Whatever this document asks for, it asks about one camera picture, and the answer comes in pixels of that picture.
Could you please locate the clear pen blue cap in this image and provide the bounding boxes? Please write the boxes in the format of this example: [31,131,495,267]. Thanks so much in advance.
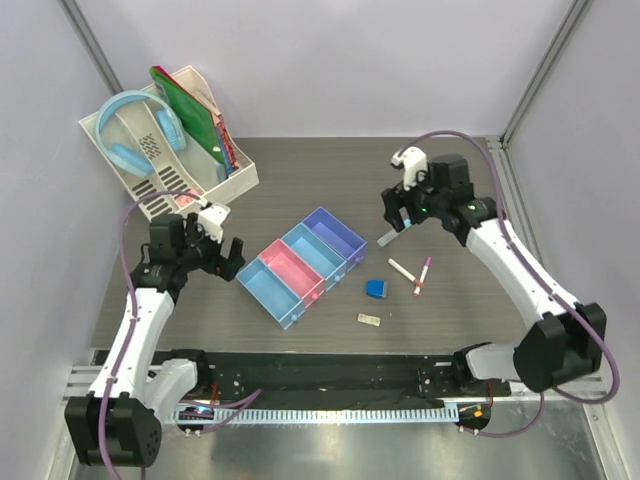
[377,219,412,247]

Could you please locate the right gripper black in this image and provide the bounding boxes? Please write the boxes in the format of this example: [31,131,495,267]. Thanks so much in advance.
[382,163,447,233]

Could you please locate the pink sticky note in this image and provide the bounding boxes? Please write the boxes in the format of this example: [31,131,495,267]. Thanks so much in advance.
[175,195,199,209]

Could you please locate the pink bin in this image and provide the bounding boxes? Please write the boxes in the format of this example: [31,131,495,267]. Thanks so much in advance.
[259,239,325,308]

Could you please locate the white marker red cap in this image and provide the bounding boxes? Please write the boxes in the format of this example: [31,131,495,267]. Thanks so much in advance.
[388,258,423,288]

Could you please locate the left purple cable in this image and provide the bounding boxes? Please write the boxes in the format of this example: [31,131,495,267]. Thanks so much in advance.
[97,192,264,469]

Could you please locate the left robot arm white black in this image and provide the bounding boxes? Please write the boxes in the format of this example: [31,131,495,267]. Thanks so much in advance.
[64,203,245,471]

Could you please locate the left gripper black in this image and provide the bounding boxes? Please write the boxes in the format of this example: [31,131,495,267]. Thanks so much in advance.
[177,213,244,281]

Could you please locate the red book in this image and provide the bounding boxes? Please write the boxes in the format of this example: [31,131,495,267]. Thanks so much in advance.
[213,114,238,175]

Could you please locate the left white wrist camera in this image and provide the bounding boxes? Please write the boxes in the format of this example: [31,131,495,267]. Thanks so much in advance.
[197,203,231,244]

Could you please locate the purple bin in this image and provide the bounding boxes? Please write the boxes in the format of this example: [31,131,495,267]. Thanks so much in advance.
[303,207,367,271]

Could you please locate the light blue bin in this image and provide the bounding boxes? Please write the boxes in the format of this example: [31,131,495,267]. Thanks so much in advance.
[282,223,347,292]
[236,258,305,330]

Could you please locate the white desk file organizer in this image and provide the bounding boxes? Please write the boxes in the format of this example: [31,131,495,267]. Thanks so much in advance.
[79,66,259,219]

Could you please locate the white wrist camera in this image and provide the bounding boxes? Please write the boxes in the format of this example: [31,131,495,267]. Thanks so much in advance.
[390,147,428,191]
[197,203,231,244]

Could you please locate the white marker pink cap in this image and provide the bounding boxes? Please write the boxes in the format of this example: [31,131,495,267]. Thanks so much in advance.
[413,256,432,297]

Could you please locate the blue pencil sharpener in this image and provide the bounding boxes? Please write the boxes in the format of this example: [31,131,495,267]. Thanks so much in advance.
[365,279,388,299]

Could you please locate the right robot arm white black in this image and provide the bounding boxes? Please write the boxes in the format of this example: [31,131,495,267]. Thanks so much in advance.
[381,147,606,395]

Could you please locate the tan eraser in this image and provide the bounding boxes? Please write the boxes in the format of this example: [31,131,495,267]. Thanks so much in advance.
[357,313,381,327]

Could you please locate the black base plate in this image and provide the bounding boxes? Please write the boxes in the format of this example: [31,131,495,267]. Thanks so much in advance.
[198,351,511,410]

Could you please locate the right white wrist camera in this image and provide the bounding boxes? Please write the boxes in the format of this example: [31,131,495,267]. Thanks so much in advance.
[390,147,428,191]

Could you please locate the white slotted cable duct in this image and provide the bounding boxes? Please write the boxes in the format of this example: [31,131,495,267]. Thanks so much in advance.
[174,404,459,429]

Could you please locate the green folder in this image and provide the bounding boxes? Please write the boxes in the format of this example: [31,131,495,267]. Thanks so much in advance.
[149,66,227,167]

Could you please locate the light blue headphones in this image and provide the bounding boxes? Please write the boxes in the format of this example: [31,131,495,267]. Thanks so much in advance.
[94,90,186,178]

